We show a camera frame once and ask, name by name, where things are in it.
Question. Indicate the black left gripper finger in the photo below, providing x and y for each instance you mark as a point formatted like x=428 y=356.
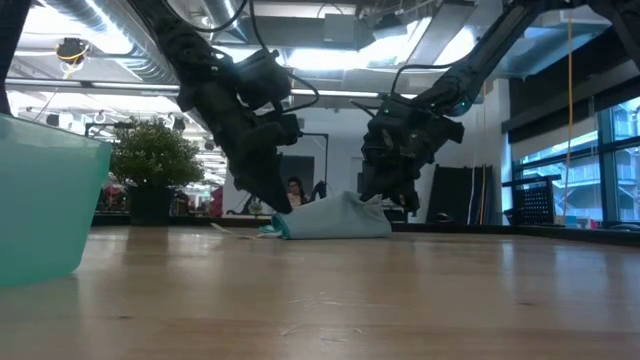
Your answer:
x=277 y=192
x=257 y=185

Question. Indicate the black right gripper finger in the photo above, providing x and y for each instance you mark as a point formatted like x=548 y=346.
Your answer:
x=372 y=186
x=404 y=201

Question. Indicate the pale towel with teal edge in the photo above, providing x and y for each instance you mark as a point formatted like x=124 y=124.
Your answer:
x=335 y=220

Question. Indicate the teal translucent plastic basket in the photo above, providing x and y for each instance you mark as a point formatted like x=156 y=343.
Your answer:
x=45 y=210

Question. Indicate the black background robot arm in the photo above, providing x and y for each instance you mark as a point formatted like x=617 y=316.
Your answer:
x=319 y=190

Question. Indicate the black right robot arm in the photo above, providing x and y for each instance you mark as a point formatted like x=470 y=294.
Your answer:
x=490 y=50

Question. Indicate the person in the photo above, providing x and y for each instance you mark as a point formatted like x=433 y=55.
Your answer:
x=296 y=192

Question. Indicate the black leaning panel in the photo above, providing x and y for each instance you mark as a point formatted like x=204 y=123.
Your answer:
x=455 y=192

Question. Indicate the green potted plant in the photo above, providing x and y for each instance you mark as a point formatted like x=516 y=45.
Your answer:
x=155 y=155

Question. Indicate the black perforated crate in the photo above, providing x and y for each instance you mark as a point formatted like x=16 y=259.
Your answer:
x=532 y=202

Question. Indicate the grey ceiling box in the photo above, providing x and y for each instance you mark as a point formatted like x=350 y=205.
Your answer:
x=340 y=27

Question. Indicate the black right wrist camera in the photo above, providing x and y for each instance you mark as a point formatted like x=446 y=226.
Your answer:
x=395 y=115

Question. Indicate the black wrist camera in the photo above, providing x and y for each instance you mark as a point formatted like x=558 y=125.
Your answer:
x=262 y=77
x=395 y=115

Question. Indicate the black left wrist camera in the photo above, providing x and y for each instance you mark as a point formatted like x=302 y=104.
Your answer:
x=262 y=77

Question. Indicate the black background station frame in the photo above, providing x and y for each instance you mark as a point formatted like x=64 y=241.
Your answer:
x=320 y=134

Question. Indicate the black aluminium table frame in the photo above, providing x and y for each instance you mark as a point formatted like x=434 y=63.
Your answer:
x=175 y=220

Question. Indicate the silver round ventilation duct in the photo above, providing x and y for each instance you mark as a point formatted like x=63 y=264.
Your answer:
x=125 y=60

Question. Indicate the silver rectangular ventilation duct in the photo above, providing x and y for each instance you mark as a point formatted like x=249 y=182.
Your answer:
x=550 y=55

